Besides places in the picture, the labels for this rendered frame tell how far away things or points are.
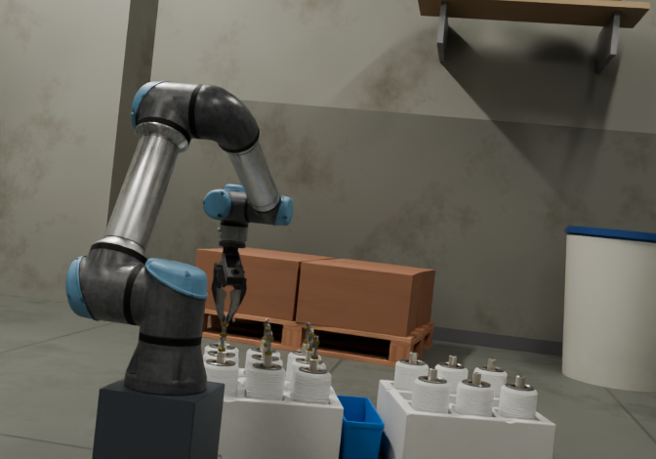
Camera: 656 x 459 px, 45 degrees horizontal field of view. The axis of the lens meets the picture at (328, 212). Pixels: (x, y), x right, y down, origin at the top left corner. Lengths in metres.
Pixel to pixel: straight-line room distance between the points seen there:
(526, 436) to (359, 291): 1.70
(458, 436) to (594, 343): 1.92
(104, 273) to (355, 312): 2.29
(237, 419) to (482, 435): 0.62
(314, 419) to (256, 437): 0.15
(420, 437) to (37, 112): 3.47
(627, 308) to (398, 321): 1.04
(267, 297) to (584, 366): 1.52
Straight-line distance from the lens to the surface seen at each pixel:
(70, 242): 4.82
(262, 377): 2.02
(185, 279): 1.46
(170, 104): 1.69
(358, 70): 4.81
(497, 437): 2.13
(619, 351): 3.92
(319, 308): 3.74
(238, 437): 2.02
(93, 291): 1.53
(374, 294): 3.68
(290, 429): 2.02
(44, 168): 4.91
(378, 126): 4.73
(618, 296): 3.89
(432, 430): 2.08
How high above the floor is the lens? 0.65
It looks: level
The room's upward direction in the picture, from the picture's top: 6 degrees clockwise
